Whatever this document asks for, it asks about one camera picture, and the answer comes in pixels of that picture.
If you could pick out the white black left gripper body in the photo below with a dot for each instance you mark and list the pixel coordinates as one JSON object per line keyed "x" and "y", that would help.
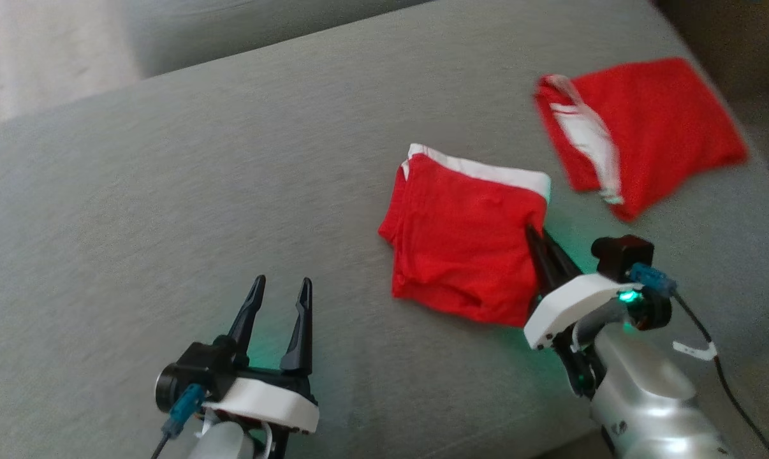
{"x": 270, "y": 401}

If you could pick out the red and white shirt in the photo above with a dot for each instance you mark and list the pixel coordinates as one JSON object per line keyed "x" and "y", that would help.
{"x": 461, "y": 242}

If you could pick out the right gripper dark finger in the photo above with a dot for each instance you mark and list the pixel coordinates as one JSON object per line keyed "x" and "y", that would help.
{"x": 544, "y": 274}
{"x": 564, "y": 268}

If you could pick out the large grey sofa seat cushion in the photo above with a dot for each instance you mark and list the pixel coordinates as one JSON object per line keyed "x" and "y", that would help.
{"x": 168, "y": 191}

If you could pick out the red shorts with white trim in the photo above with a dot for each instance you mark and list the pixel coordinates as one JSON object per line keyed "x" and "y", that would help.
{"x": 665, "y": 121}

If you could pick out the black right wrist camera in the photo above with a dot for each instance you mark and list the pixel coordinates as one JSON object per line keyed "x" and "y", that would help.
{"x": 620, "y": 255}

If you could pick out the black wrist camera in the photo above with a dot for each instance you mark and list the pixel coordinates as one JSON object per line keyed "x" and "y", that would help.
{"x": 196, "y": 373}
{"x": 620, "y": 255}

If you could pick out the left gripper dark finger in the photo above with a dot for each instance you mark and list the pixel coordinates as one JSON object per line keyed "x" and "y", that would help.
{"x": 301, "y": 338}
{"x": 247, "y": 325}

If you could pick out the small grey sofa cushion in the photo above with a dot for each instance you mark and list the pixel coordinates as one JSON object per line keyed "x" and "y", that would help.
{"x": 231, "y": 32}

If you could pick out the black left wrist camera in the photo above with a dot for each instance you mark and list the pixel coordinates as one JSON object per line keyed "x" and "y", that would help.
{"x": 196, "y": 373}

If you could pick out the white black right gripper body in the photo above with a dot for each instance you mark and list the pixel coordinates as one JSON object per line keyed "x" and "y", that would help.
{"x": 576, "y": 299}

